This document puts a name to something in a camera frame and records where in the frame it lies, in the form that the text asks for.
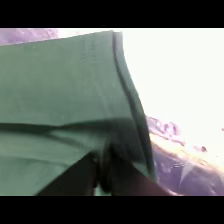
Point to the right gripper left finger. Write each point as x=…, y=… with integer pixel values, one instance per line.
x=75, y=181

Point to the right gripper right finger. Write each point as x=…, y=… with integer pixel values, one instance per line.
x=133, y=181

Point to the dark green garment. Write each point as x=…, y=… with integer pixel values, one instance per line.
x=60, y=86

